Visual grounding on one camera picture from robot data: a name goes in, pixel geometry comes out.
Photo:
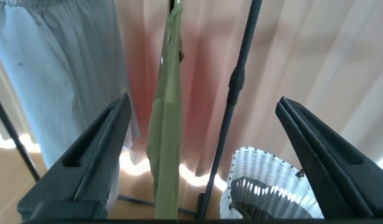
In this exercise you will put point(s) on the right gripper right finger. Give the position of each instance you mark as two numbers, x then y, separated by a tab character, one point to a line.
337	174

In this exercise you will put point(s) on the beige curtain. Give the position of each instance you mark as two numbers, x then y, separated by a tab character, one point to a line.
319	62

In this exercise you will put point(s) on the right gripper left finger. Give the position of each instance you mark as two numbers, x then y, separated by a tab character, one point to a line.
82	174

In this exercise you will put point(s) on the black clothes rack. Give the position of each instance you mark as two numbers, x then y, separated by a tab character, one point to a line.
236	84

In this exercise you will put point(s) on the white laundry basket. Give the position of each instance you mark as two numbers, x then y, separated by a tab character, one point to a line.
266	174

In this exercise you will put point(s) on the green garment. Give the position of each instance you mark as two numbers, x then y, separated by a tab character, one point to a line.
166	140

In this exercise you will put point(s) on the pale grey shorts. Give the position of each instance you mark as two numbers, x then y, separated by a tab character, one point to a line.
60	77

